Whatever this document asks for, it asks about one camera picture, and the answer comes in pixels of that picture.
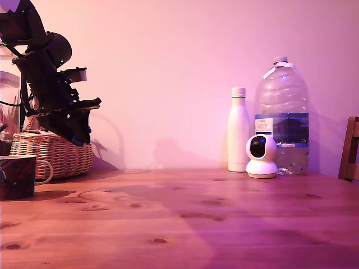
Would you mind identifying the dark patterned coffee mug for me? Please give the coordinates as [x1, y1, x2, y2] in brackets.
[0, 154, 53, 201]

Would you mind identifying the woven wicker basket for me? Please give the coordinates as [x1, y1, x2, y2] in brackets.
[10, 116, 94, 180]

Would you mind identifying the glass jar with white lid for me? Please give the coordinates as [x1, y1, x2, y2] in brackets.
[0, 71, 22, 155]

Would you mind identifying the white insulated bottle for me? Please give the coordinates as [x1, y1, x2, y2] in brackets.
[227, 87, 251, 173]

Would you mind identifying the large clear water bottle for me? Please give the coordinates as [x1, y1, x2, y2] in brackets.
[254, 55, 310, 176]

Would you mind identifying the wooden chair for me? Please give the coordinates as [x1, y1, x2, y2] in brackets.
[337, 116, 359, 183]

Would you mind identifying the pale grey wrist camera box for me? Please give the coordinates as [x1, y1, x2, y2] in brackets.
[57, 66, 88, 85]

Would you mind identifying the small white round camera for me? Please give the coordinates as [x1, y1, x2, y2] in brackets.
[245, 134, 279, 179]

